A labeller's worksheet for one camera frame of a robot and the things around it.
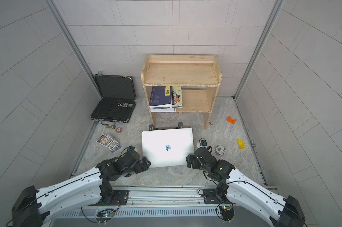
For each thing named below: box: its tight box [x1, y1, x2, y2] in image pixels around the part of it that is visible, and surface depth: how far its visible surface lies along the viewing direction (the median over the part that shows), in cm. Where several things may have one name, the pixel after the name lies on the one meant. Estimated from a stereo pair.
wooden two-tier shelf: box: [140, 54, 223, 130], surface depth 77 cm
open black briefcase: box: [90, 70, 137, 123], surface depth 107 cm
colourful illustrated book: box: [171, 86, 183, 108], surface depth 84 cm
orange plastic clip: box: [226, 115, 237, 125], surface depth 103 cm
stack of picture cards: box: [95, 133, 121, 154], surface depth 86 cm
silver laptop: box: [141, 127, 195, 169], surface depth 81 cm
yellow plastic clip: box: [237, 138, 247, 150], surface depth 92 cm
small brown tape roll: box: [115, 127, 123, 134], surface depth 98 cm
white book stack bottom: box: [149, 105, 183, 113], surface depth 80 cm
